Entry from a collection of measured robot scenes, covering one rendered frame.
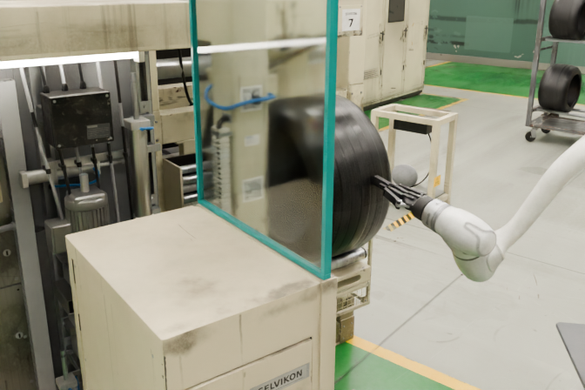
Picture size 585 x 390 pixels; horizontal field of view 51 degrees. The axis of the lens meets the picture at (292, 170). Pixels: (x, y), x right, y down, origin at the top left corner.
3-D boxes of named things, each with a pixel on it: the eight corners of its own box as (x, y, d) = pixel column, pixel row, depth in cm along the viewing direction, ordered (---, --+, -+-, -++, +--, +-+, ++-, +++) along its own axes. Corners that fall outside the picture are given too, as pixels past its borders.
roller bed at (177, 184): (184, 244, 231) (179, 168, 222) (166, 231, 242) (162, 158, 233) (229, 231, 242) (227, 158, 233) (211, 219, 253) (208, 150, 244)
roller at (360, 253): (291, 282, 203) (285, 270, 204) (285, 287, 206) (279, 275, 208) (369, 255, 222) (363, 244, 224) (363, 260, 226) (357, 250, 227)
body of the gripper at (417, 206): (442, 197, 181) (419, 184, 188) (422, 203, 176) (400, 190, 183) (438, 219, 184) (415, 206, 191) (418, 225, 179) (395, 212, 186)
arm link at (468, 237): (428, 223, 171) (440, 248, 180) (473, 250, 160) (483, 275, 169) (453, 196, 174) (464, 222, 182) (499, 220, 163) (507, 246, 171)
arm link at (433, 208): (437, 209, 172) (421, 200, 176) (431, 238, 175) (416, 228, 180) (459, 202, 177) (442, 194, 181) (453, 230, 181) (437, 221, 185)
